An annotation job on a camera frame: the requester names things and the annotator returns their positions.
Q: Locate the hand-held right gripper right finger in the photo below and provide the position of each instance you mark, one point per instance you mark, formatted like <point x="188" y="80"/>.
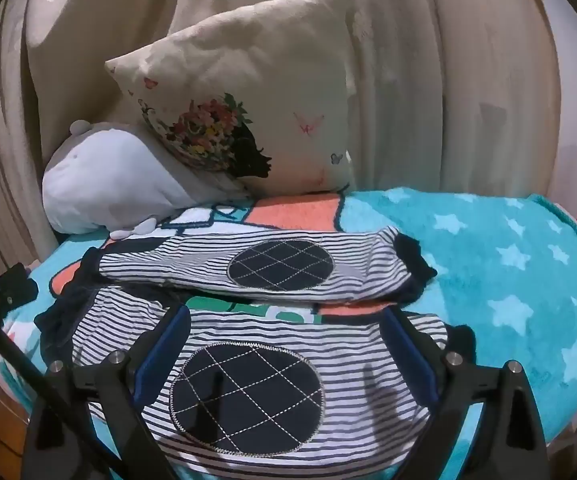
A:
<point x="411" y="360"/>

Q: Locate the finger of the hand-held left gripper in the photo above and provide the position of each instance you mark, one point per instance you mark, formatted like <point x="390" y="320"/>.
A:
<point x="18" y="285"/>

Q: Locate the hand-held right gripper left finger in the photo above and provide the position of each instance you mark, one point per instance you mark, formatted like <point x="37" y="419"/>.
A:
<point x="161" y="360"/>

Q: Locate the striped pants with dark patches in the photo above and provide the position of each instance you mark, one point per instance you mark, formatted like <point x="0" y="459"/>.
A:
<point x="248" y="395"/>

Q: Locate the teal printed star blanket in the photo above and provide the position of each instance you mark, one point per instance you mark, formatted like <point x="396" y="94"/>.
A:
<point x="493" y="270"/>

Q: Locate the grey and white plush toy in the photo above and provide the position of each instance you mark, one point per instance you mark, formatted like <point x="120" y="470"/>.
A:
<point x="113" y="180"/>

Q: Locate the beige curtain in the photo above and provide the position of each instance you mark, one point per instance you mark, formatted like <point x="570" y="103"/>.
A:
<point x="443" y="85"/>

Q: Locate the cream floral print pillow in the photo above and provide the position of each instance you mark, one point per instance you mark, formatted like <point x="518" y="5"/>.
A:
<point x="248" y="85"/>

